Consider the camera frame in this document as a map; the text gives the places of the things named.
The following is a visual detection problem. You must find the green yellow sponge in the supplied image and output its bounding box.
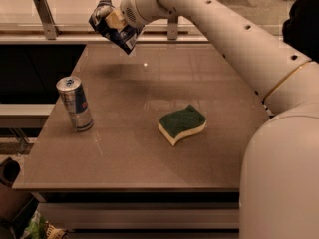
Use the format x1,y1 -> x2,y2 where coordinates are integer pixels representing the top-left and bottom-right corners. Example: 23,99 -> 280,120
158,105 -> 206,146

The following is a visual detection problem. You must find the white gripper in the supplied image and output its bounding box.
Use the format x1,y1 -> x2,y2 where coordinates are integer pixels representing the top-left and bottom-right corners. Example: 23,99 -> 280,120
105,0 -> 168,30

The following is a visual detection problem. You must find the silver blue energy drink can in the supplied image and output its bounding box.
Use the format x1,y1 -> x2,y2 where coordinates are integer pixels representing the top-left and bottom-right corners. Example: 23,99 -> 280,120
56,76 -> 94,131

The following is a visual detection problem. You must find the middle metal railing bracket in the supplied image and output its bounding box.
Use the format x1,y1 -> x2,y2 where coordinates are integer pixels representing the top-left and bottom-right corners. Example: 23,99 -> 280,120
167,16 -> 178,41

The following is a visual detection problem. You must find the blue chip bag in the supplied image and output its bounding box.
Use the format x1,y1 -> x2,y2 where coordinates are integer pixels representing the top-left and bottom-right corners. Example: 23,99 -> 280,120
89,0 -> 143,55

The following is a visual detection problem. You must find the left metal railing bracket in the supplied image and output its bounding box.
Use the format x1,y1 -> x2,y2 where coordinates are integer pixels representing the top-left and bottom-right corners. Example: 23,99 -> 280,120
33,0 -> 59,40

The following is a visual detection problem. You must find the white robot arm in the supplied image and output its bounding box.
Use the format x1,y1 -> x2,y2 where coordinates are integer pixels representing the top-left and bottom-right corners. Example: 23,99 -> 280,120
106,0 -> 319,239

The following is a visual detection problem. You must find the metal railing bracket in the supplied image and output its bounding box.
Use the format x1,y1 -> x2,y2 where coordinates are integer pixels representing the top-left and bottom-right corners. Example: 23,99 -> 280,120
167,16 -> 178,41
33,0 -> 59,40

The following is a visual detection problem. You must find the green snack bag on floor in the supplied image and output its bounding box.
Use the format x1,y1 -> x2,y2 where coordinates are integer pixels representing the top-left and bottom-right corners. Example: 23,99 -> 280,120
20,209 -> 69,239

